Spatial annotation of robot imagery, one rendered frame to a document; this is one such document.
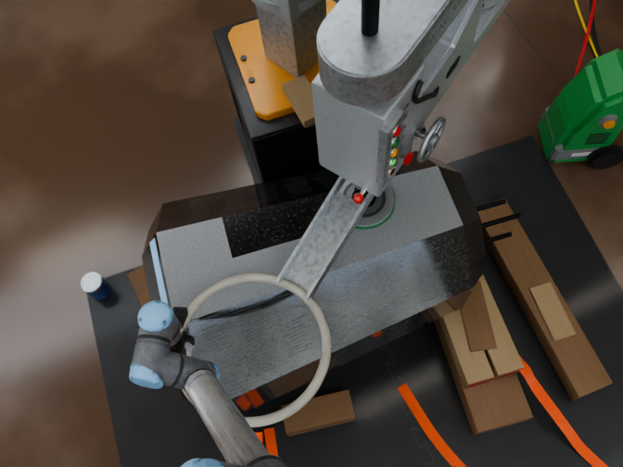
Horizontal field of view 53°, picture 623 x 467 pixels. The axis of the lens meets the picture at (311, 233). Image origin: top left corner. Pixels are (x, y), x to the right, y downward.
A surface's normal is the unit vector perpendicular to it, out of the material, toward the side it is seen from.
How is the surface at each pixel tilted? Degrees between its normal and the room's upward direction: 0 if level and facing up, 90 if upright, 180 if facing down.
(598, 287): 0
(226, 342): 45
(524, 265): 0
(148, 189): 0
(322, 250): 16
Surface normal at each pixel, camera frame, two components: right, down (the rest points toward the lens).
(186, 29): -0.06, -0.40
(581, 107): -0.97, -0.04
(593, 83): -0.60, -0.29
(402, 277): 0.18, 0.32
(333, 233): -0.22, -0.17
